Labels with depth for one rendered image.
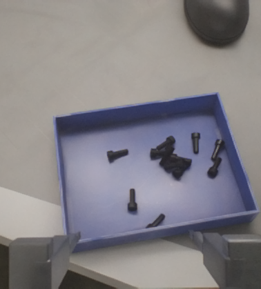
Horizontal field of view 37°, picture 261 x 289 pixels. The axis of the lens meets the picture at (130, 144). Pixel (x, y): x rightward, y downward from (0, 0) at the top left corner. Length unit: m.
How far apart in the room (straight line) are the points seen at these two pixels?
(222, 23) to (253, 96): 0.07
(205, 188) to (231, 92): 0.09
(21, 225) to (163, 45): 0.20
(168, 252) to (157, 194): 0.04
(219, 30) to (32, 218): 0.22
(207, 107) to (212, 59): 0.06
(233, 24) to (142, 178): 0.16
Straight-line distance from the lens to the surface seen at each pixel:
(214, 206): 0.29
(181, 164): 0.28
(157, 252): 0.27
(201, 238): 0.16
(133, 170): 0.29
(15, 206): 0.29
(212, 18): 0.36
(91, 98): 0.33
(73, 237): 0.17
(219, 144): 0.30
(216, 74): 0.35
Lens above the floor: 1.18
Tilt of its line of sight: 61 degrees down
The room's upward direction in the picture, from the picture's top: straight up
